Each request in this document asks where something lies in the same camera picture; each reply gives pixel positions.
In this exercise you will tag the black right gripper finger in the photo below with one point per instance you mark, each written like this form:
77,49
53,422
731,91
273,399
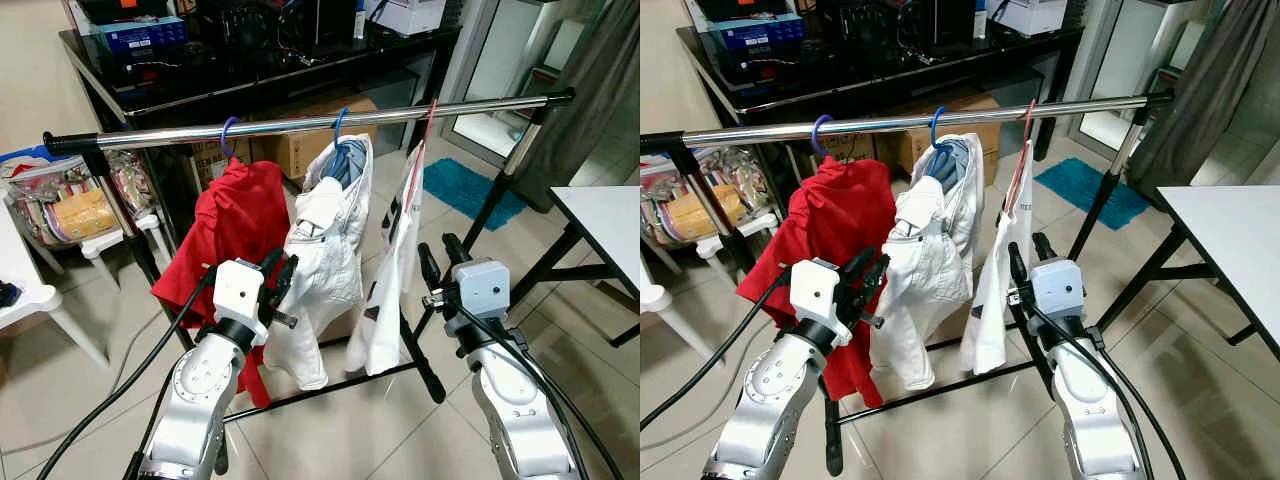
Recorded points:
429,268
1042,250
454,250
1017,268

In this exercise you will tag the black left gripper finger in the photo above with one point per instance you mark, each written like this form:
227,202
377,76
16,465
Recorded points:
272,262
858,264
876,277
288,275

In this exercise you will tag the white printed T-shirt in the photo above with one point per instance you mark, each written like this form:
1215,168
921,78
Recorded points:
390,290
990,300

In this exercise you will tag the red plastic hanger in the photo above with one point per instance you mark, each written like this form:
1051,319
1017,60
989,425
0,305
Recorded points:
1030,112
431,112

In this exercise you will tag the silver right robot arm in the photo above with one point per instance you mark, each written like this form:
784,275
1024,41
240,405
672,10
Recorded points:
520,410
1090,410

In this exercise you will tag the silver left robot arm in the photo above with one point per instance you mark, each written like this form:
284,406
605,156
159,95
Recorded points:
200,400
770,400

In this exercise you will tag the blue plastic hanger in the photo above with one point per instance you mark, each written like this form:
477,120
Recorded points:
945,160
345,160

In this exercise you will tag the purple plastic hanger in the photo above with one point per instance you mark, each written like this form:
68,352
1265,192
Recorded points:
815,135
222,138

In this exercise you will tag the white denim jacket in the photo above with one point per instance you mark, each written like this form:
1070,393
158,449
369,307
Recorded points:
930,250
330,250

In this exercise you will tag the red shirt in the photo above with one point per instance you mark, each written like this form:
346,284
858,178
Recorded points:
830,215
235,215

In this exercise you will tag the teal floor mat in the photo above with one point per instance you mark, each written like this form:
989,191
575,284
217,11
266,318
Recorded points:
1085,190
460,190

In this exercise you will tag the brown cardboard box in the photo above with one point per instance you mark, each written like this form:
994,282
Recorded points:
920,148
300,150

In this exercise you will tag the white plastic stool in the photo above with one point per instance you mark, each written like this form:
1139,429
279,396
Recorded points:
715,240
100,243

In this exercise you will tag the chrome clothes rack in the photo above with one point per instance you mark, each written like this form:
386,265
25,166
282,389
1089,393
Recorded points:
900,122
300,118

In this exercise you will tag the white table with black legs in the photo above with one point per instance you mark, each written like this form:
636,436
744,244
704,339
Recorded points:
610,220
1230,240

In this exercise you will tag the clear plastic bag of goods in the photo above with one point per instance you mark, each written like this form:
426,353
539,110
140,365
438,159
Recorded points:
690,215
80,210

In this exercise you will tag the black glass console table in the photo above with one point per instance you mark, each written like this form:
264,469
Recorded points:
860,70
250,70

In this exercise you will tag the glass sliding door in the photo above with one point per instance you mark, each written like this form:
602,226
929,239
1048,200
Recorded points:
500,60
1130,60

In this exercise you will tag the white plastic chair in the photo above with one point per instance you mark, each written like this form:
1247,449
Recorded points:
20,270
650,295

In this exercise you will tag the dark grey curtain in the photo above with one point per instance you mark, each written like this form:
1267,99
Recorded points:
600,80
1210,90

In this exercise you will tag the white carton box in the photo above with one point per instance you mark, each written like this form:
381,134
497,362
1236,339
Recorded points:
410,15
1030,15

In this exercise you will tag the black electronic device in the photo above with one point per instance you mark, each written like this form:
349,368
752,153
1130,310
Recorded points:
895,25
280,25

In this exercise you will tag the blue carton box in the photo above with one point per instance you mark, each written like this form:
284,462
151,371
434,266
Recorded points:
140,35
760,32

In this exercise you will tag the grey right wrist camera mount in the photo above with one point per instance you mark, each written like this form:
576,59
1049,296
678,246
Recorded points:
1058,287
482,288

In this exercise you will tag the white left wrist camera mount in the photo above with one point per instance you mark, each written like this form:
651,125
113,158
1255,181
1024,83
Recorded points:
238,290
815,290

